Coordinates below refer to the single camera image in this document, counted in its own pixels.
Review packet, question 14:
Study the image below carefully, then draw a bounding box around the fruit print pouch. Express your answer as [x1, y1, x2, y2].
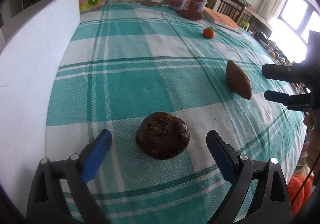
[79, 0, 105, 13]

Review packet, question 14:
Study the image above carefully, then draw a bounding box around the small sweet potato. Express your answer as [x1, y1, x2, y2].
[226, 60, 252, 100]

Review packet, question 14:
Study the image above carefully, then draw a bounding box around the teal white plaid tablecloth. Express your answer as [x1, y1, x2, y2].
[45, 4, 305, 223]

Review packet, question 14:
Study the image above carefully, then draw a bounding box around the cluttered wooden side table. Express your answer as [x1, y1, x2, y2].
[235, 0, 311, 95]

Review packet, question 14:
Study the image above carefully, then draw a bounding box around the orange book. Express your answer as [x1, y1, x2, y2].
[202, 7, 242, 34]

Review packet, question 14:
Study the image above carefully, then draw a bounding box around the white cardboard box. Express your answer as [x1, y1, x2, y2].
[1, 0, 80, 214]

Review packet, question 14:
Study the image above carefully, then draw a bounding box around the orange fuzzy cushion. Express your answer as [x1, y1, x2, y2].
[287, 174, 313, 217]

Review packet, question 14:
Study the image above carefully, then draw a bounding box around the orange tangerine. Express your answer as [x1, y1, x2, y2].
[202, 28, 215, 39]

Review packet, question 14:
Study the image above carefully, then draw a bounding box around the far sweet potato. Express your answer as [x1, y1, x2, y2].
[176, 9, 204, 21]

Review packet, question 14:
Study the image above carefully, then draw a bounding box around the person's right hand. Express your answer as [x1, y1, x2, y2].
[304, 115, 319, 173]

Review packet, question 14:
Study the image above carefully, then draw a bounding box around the wooden chair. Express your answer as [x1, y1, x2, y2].
[212, 0, 246, 24]

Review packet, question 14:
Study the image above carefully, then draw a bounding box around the window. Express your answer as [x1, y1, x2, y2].
[278, 0, 319, 44]

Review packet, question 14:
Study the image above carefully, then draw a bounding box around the dark mangosteen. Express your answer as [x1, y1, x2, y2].
[136, 112, 190, 160]

